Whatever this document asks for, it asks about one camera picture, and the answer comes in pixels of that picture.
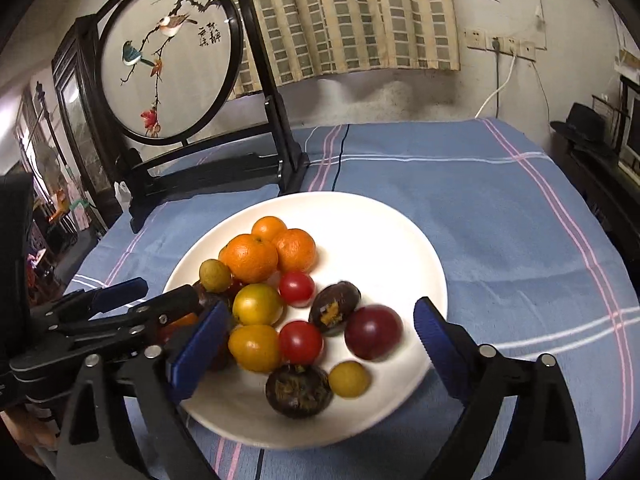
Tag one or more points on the person's left hand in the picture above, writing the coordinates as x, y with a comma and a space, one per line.
22, 432

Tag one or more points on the round embroidered bird screen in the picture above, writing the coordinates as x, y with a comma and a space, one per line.
170, 60

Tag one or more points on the checked beige curtain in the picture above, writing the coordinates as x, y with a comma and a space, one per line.
350, 20

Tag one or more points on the small green-yellow plum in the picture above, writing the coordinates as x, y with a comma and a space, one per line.
215, 275

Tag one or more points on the dark wooden sideboard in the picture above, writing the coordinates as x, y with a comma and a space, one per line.
605, 185

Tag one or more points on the blue striped tablecloth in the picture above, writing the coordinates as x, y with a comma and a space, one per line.
475, 210

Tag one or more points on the translucent plastic container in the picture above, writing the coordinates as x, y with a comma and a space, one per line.
121, 194

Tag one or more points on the dark purple passion fruit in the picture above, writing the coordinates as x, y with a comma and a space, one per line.
334, 307
298, 390

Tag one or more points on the dark wooden cabinet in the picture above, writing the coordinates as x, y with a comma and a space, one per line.
80, 125

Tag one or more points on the white round plate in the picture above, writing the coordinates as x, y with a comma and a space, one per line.
380, 245

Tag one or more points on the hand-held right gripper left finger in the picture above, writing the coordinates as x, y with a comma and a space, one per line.
200, 345

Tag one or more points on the small yellow plum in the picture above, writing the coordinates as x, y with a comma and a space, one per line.
349, 379

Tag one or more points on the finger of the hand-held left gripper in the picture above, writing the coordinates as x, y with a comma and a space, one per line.
120, 291
170, 302

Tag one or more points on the black hat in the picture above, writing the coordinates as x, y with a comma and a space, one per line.
587, 120

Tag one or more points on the small orange mandarin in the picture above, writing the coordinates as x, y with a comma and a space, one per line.
269, 227

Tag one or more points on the yellow-green orange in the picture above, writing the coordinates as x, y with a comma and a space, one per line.
257, 304

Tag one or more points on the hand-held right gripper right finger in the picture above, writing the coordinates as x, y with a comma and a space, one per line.
440, 340

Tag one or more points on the white wall socket strip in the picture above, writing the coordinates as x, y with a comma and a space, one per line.
475, 39

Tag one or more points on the large yellow-orange orange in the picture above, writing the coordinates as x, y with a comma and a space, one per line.
254, 347

